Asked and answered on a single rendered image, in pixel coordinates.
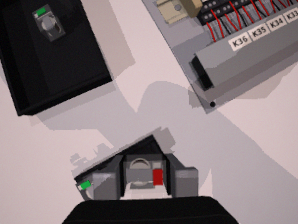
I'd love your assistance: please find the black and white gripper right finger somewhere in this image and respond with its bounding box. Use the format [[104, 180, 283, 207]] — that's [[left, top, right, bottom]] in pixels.
[[163, 153, 199, 198]]

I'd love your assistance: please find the grey relay with green button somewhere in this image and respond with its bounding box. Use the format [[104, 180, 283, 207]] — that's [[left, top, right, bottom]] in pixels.
[[32, 4, 66, 42]]

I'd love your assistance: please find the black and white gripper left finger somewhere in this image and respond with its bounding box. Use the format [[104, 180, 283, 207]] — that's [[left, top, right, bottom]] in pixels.
[[92, 155, 126, 200]]

